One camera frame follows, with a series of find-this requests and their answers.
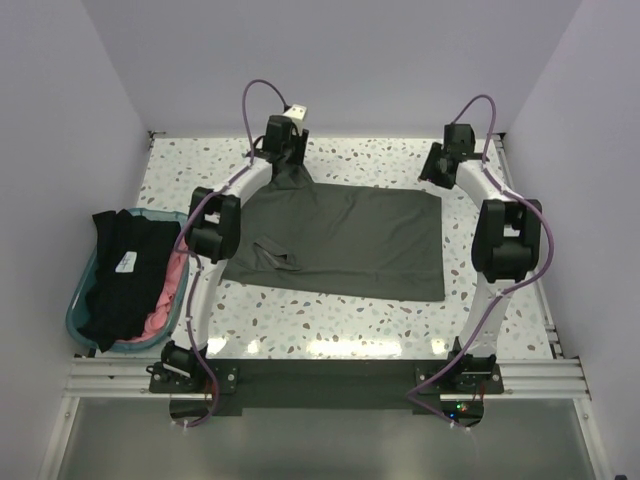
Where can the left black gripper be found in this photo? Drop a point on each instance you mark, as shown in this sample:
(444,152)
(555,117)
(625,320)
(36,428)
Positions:
(300,142)

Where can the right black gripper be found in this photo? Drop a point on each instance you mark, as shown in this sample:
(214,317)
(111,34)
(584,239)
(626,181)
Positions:
(428,170)

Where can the dark grey t shirt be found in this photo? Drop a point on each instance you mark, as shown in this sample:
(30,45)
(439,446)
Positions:
(349,240)

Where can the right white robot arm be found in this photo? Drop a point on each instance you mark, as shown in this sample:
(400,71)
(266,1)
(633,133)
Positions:
(504,250)

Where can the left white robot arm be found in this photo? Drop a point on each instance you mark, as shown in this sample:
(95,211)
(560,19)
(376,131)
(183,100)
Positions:
(211,235)

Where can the black t shirt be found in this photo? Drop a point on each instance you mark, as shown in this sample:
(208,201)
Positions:
(132,255)

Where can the pink t shirt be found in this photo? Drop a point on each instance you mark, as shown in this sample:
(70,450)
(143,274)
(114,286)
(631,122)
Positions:
(158,319)

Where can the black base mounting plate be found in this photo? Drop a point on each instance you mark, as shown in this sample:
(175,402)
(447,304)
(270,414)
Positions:
(235,386)

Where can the teal plastic laundry basket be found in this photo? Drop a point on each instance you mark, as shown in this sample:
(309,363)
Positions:
(77,310)

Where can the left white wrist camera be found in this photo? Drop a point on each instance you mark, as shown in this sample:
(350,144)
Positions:
(297,114)

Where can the aluminium rail frame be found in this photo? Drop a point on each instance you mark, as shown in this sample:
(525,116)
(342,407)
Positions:
(126,416)

